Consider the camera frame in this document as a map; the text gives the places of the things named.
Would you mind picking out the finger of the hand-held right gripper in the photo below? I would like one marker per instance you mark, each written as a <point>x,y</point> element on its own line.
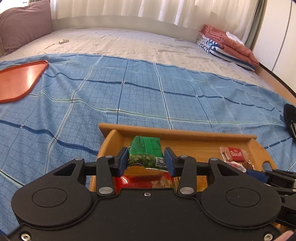
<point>255,174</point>

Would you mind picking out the white patterned bed sheet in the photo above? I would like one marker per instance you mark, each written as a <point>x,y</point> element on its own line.
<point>138,44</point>

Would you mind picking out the salmon folded blanket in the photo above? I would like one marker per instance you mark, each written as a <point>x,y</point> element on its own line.
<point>231,49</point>

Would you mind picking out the white folded cloth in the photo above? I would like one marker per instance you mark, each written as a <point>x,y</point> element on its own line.
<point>234,38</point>

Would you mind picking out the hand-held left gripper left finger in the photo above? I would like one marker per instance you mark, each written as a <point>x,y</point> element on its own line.
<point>122,162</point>

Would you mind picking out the white sheer curtain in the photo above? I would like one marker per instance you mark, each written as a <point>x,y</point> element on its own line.
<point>138,9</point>

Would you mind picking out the purple pillow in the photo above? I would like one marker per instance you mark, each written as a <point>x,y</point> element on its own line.
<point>23,23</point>

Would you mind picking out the blue plaid blanket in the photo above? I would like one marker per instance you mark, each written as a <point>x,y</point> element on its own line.
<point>138,92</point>

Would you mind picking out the red nut snack packet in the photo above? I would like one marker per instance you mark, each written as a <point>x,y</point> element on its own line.
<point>138,182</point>

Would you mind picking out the red biscuit packet white logo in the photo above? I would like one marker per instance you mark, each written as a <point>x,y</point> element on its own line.
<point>235,154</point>

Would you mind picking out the green pea snack packet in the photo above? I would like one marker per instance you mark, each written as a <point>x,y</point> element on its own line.
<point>145,148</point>

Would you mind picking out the wooden serving tray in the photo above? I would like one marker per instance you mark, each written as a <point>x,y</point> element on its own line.
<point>185,141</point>

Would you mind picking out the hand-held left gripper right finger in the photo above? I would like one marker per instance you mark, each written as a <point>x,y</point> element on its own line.
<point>170,162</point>

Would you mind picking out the grey drape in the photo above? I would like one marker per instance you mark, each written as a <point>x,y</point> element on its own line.
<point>254,27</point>

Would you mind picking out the red plastic tray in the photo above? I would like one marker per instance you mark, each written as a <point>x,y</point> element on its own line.
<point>20,81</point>

